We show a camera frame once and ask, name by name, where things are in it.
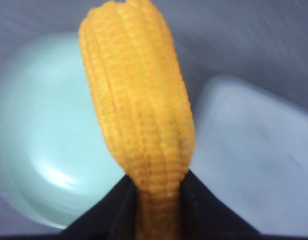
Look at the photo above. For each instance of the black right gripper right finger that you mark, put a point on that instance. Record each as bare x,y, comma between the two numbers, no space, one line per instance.
204,215

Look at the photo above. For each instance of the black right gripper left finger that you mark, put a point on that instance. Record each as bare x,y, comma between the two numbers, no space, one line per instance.
113,216

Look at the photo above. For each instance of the yellow corn cob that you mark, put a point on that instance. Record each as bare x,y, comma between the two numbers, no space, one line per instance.
142,107

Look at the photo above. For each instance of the silver digital kitchen scale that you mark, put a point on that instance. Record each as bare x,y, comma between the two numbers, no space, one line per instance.
252,153

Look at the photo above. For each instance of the green round plate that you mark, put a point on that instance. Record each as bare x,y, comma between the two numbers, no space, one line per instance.
54,163

